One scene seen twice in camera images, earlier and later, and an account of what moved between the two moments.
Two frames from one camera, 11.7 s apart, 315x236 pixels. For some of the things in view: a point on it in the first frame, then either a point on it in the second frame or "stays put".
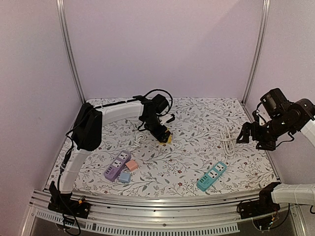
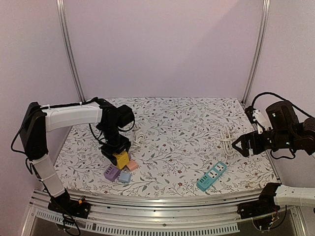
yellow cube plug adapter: [169, 138] -> [122, 159]
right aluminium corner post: [258, 50] stays put
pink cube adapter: [131, 164] stays put
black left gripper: [157, 134] -> [109, 152]
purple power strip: [112, 170] stays put
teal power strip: [217, 170] stays put
